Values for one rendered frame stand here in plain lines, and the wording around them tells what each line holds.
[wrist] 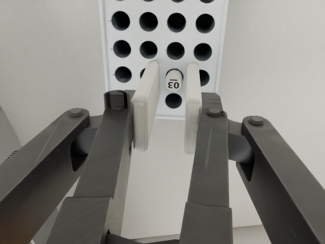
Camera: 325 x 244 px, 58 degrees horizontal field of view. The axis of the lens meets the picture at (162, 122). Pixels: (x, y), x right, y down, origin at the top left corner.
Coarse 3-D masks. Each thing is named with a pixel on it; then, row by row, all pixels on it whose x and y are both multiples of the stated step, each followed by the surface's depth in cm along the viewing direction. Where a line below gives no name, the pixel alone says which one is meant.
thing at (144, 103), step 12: (144, 72) 18; (156, 72) 18; (144, 84) 16; (156, 84) 19; (144, 96) 15; (156, 96) 19; (132, 108) 14; (144, 108) 14; (156, 108) 20; (144, 120) 15; (144, 132) 15; (144, 144) 15
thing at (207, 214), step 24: (216, 120) 13; (216, 144) 11; (192, 168) 10; (216, 168) 10; (192, 192) 9; (216, 192) 9; (192, 216) 7; (216, 216) 7; (192, 240) 7; (216, 240) 7
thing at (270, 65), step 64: (0, 0) 23; (64, 0) 23; (256, 0) 22; (320, 0) 21; (0, 64) 26; (64, 64) 25; (256, 64) 24; (320, 64) 24; (320, 128) 26; (128, 192) 32
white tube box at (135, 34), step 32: (128, 0) 19; (160, 0) 19; (192, 0) 19; (224, 0) 19; (128, 32) 20; (160, 32) 20; (192, 32) 20; (224, 32) 19; (128, 64) 21; (160, 64) 21; (160, 96) 22
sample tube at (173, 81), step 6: (168, 72) 21; (174, 72) 20; (180, 72) 21; (168, 78) 20; (174, 78) 20; (180, 78) 20; (168, 84) 20; (174, 84) 20; (180, 84) 20; (174, 90) 20
